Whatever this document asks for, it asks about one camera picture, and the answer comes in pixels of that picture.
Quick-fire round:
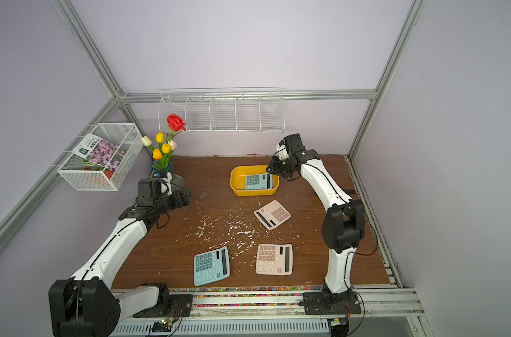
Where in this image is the teal calculator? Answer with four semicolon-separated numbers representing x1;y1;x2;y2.
245;173;273;190
194;247;231;286

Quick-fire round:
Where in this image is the pink calculator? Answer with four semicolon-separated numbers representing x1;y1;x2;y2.
255;244;293;276
254;200;291;231

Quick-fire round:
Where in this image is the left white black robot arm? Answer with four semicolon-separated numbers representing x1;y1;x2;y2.
48;178;190;336

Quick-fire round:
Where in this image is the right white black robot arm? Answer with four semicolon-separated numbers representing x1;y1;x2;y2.
267;133;366;297

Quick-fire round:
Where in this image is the yellow plastic storage box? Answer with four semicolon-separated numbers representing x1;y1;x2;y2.
230;165;279;197

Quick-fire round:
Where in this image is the glass vase with flowers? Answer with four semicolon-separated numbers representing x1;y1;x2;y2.
140;114;187;187

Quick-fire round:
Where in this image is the purple flower pot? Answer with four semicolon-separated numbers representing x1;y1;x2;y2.
83;140;126;179

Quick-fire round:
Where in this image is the white paper label card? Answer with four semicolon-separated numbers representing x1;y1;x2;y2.
71;133;103;159

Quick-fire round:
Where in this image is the small circuit board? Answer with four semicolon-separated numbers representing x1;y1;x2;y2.
151;321;173;333

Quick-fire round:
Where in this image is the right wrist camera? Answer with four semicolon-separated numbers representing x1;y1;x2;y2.
275;143;289;160

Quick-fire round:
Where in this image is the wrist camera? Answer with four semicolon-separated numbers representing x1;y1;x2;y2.
160;171;173;195
275;143;289;160

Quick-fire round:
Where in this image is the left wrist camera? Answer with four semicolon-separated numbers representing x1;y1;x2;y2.
160;171;173;195

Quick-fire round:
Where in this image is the white wire side basket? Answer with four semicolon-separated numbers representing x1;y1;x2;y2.
57;123;143;192

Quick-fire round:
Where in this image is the white wire wall shelf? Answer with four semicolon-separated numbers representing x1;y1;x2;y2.
157;87;285;133

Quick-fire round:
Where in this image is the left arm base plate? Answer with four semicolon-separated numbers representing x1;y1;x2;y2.
133;294;193;318

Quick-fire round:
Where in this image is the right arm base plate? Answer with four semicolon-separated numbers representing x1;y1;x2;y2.
299;289;362;315

